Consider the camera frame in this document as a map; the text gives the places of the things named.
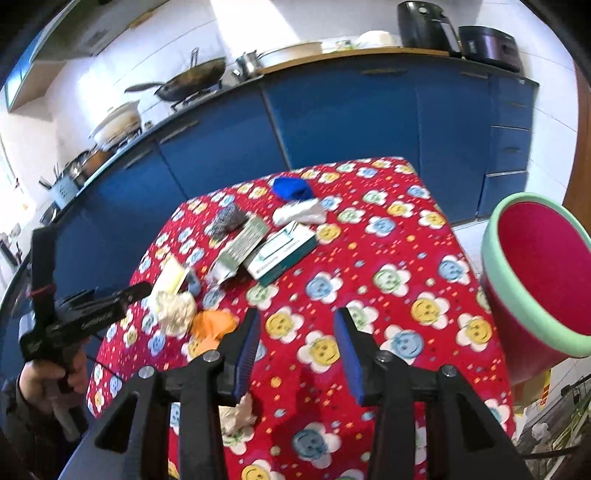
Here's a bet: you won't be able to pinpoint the blue cloth wad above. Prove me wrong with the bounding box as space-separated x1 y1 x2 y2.
273 177 315 202

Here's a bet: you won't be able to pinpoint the black wok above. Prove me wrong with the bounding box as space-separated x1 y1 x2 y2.
124 48 226 103

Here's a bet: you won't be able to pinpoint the person's left hand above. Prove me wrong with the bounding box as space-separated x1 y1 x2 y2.
17 348 89 415

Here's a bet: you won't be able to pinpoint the white bowl on counter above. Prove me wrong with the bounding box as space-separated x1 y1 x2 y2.
356 30 401 49

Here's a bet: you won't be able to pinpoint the blue utensil holder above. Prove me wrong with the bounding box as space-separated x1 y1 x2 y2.
38 174 79 210

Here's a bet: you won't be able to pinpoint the black air fryer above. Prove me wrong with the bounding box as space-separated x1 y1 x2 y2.
397 1 462 57

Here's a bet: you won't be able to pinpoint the large white basin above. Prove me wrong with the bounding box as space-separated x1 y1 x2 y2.
257 41 322 68

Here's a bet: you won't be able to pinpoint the dark rice cooker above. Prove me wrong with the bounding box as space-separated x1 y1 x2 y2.
459 26 523 73

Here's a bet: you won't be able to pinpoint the white pot with lid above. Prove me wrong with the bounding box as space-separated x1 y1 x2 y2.
89 101 141 151

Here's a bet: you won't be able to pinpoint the teal white medicine box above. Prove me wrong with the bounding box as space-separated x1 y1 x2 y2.
243 221 318 287

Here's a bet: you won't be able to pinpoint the steel pot far left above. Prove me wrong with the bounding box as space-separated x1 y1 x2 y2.
64 147 113 188

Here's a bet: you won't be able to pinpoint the red smiley flower tablecloth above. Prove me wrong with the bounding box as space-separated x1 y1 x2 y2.
86 157 516 479

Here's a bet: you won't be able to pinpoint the white paper ball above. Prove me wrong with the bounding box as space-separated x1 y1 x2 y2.
218 392 256 436

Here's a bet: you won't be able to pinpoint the cream paper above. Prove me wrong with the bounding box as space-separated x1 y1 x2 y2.
147 256 197 338

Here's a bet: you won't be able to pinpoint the small orange bag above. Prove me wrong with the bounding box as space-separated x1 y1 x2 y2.
183 310 238 361

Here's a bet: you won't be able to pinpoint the red bin with green rim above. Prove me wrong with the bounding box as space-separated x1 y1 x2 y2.
481 192 590 384

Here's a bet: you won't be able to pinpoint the light green medicine box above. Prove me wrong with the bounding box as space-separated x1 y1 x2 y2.
205 215 270 286

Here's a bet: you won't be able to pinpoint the blue lower kitchen cabinets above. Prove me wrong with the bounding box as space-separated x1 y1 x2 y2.
0 47 541 370

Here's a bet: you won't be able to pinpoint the white plastic wrapper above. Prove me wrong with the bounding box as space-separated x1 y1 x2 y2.
272 199 327 227

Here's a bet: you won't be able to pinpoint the small grey blue bottle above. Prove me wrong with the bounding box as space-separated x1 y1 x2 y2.
184 267 201 297

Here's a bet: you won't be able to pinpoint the steel wool scrubber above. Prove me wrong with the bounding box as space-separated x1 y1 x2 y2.
209 203 249 241

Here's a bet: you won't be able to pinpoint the wooden door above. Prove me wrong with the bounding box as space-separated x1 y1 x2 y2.
563 65 591 233

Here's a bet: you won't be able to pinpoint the steel kettle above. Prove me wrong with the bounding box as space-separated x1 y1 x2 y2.
232 51 262 81

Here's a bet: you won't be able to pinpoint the range hood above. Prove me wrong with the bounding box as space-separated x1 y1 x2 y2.
31 0 165 62

